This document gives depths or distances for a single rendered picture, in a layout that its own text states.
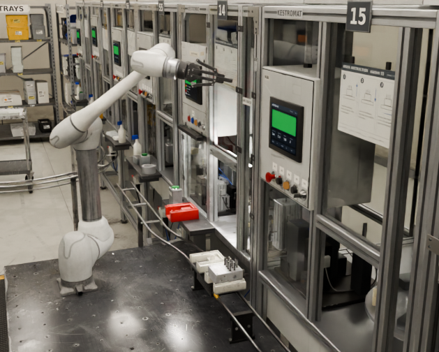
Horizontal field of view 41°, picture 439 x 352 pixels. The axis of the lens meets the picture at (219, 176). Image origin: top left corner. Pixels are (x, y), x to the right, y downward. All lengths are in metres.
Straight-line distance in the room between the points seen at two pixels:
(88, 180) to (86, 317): 0.68
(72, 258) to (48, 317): 0.30
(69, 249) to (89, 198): 0.29
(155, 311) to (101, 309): 0.25
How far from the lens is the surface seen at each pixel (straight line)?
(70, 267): 2.98
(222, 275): 2.57
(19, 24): 9.07
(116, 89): 2.76
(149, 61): 2.58
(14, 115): 6.65
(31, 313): 2.90
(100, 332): 2.69
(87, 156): 3.00
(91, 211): 3.08
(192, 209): 3.21
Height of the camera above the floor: 2.05
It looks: 17 degrees down
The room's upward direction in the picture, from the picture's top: straight up
